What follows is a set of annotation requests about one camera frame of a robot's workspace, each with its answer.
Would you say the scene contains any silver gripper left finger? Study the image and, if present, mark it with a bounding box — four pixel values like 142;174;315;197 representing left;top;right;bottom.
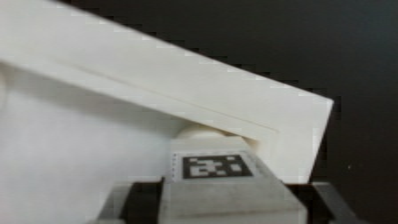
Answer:
87;181;164;224

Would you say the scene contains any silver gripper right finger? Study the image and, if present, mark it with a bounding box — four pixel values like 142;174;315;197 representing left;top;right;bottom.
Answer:
286;182;370;224

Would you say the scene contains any white table leg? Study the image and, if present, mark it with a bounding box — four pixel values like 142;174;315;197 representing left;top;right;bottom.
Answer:
158;125;308;224

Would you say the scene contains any white square tabletop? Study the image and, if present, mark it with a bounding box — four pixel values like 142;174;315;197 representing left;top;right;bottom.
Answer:
0;65;187;224

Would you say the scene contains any white U-shaped obstacle fence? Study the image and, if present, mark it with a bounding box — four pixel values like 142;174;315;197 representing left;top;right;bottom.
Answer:
0;0;334;183

